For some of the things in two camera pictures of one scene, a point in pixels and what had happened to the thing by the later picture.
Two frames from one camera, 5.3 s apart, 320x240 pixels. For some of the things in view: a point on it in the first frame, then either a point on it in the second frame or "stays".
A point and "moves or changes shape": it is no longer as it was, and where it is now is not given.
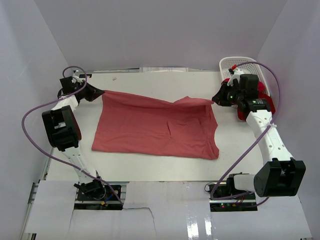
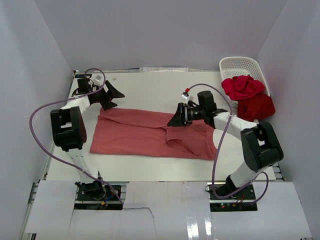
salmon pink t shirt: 183,128 moves or changes shape
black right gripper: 219,98 -> 181,118
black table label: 83,75 stays
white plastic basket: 226,63 stays
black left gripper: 93,92 -> 112,93
